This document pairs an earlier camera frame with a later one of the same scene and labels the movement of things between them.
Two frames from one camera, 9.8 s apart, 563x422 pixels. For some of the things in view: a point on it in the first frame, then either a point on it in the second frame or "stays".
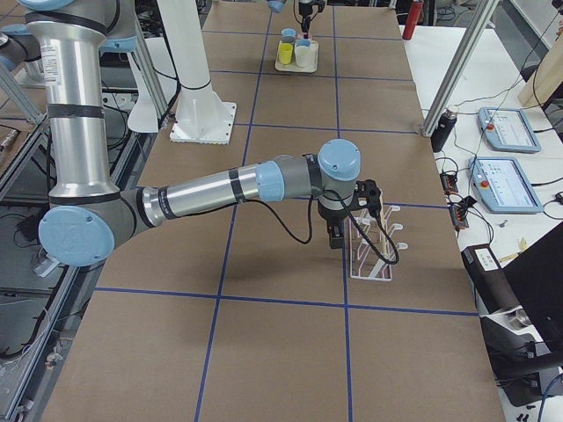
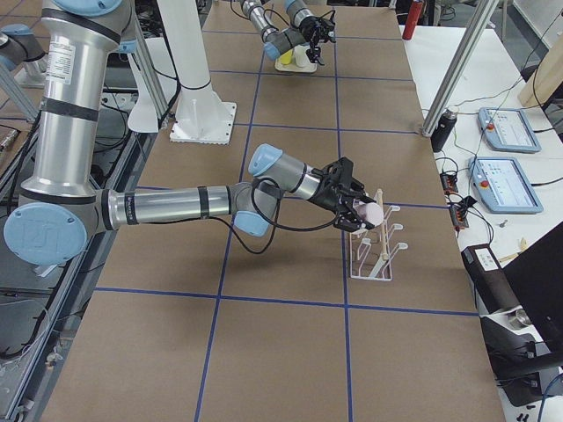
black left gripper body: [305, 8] -> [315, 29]
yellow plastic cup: [285, 53] stays
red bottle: [415, 10] stays
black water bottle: [443, 127] stays
